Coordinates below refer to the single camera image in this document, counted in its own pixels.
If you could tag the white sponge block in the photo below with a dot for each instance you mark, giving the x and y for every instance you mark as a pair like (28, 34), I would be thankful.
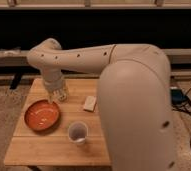
(90, 103)

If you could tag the white plastic cup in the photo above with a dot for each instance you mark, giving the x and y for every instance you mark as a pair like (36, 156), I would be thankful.
(78, 132)

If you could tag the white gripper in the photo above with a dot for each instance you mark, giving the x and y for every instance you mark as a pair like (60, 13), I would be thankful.
(58, 86)

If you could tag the blue power box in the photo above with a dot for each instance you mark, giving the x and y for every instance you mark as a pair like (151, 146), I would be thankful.
(177, 96)

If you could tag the wooden table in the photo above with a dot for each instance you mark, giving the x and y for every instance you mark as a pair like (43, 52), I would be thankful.
(53, 147)

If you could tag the orange bowl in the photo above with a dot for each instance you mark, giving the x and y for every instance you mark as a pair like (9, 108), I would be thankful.
(41, 115)

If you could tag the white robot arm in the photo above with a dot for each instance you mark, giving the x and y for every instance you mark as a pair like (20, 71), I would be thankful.
(133, 98)

